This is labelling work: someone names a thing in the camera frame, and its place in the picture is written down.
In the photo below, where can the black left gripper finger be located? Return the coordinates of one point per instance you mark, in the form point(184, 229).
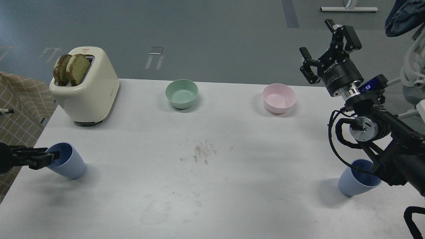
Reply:
point(40, 160)
point(40, 150)

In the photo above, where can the pink bowl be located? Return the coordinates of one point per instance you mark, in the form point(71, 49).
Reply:
point(278, 98)

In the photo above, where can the white chair base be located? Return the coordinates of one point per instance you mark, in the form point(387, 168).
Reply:
point(412, 76)

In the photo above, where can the right toast slice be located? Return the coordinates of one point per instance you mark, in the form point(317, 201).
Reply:
point(76, 69)

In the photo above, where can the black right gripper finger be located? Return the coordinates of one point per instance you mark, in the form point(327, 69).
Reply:
point(307, 63)
point(344, 40)

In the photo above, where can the dark blue fabric chair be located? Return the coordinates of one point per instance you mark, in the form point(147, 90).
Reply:
point(404, 16)

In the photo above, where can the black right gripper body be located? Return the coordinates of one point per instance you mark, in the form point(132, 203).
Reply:
point(337, 73)

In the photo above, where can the left toast slice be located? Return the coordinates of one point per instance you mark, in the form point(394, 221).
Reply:
point(59, 70)

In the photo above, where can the beige checkered cloth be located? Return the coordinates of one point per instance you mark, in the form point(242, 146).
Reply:
point(33, 106)

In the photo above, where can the white desk foot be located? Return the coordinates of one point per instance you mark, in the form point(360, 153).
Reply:
point(350, 6)

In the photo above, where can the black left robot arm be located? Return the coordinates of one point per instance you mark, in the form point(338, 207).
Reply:
point(6, 158)

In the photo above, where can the cream white toaster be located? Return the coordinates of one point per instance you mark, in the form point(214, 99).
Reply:
point(90, 102)

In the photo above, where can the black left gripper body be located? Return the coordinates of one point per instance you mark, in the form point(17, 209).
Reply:
point(22, 155)

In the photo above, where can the toast slice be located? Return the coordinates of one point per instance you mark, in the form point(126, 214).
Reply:
point(59, 70)
point(76, 69)

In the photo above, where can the green bowl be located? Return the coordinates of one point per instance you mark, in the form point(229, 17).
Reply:
point(182, 94)

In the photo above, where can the blue cup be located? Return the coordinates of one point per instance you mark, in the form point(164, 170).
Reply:
point(353, 182)
point(70, 164)

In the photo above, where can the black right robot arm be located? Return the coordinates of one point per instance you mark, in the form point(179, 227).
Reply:
point(376, 147)

